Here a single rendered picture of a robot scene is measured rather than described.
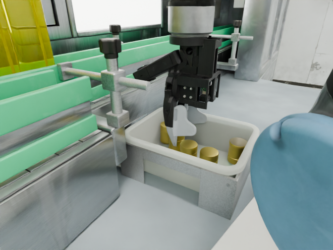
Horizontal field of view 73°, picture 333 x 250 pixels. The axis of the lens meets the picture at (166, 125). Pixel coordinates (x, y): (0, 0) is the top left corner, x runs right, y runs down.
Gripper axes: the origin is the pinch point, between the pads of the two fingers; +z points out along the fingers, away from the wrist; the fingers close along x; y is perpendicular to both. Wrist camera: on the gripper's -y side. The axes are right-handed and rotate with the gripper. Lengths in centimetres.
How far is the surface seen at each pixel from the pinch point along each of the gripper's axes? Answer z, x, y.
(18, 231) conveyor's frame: -2.7, -31.2, -3.7
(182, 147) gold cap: -0.6, -4.9, 3.5
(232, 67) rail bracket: -4.8, 48.1, -0.5
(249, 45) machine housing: -10, 70, 1
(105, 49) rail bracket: -19.3, -15.2, -3.2
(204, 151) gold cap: -0.9, -4.3, 7.8
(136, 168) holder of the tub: 2.6, -10.9, -3.0
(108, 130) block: -7.7, -15.8, -3.9
